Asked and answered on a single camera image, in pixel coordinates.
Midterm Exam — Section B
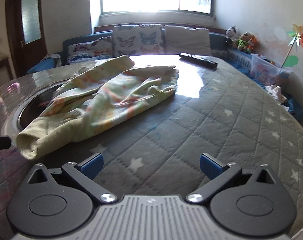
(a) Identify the white pillow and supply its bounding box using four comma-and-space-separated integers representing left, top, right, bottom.
164, 25, 212, 56

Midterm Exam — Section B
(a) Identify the white cloth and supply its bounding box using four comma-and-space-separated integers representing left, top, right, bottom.
265, 85, 289, 105

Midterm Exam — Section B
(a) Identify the flat butterfly print pillow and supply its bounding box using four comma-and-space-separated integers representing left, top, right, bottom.
66, 36, 115, 65

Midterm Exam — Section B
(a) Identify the wooden side table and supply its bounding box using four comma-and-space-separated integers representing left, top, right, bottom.
0, 56, 12, 81

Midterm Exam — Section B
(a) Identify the blue sofa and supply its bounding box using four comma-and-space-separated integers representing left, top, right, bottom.
26, 26, 303, 122

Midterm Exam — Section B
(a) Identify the black remote control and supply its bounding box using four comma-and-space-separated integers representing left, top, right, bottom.
179, 53, 218, 68

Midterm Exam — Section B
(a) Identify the colourful paper pinwheel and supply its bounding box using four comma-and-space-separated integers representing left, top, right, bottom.
281, 24, 303, 68

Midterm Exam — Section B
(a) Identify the clear plastic storage box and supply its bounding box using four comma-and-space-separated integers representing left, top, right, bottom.
250, 53, 292, 87

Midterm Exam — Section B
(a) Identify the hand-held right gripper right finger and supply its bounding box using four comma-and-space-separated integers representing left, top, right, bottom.
187, 153, 277, 203

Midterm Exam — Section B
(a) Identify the upright butterfly print pillow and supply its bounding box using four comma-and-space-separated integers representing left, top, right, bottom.
113, 24, 165, 57

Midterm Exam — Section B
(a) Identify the dark blue garment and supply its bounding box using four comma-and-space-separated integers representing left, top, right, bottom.
282, 97, 303, 122

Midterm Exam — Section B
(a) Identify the blue cloth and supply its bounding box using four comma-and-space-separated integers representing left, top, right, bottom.
26, 53, 65, 75

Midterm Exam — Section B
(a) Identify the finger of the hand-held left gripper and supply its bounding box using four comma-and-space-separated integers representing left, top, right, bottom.
0, 135, 11, 151

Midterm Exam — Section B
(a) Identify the yellow floral baby garment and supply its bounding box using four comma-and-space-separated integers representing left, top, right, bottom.
16, 55, 180, 160

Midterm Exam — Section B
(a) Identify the brown plush bear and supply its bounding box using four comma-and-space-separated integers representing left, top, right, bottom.
237, 32, 252, 52

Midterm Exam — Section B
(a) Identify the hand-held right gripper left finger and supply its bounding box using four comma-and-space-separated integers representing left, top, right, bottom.
26, 152, 117, 204

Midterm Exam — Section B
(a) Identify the orange plush toy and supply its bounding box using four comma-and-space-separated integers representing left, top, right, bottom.
247, 37, 257, 53

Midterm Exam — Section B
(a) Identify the round dark table inset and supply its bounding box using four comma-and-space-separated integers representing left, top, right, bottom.
15, 82, 67, 130

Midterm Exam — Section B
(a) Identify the black and white plush toy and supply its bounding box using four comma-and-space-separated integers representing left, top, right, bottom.
225, 25, 239, 48

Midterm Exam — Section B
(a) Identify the brown wooden door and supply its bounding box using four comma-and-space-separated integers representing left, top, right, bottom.
5, 0, 48, 78

